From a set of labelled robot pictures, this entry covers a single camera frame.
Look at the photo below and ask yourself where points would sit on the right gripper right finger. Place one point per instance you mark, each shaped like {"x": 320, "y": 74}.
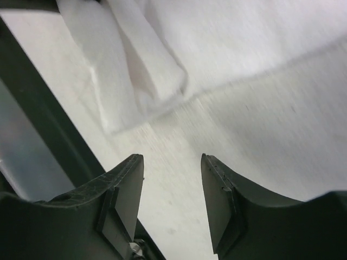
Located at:
{"x": 248, "y": 221}

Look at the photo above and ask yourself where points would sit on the white towel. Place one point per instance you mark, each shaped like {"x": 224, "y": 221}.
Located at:
{"x": 145, "y": 57}

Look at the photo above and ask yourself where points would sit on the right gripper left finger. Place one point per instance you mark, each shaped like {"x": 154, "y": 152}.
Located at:
{"x": 94, "y": 221}

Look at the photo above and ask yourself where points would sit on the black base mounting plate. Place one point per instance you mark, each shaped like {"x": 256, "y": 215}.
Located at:
{"x": 42, "y": 153}

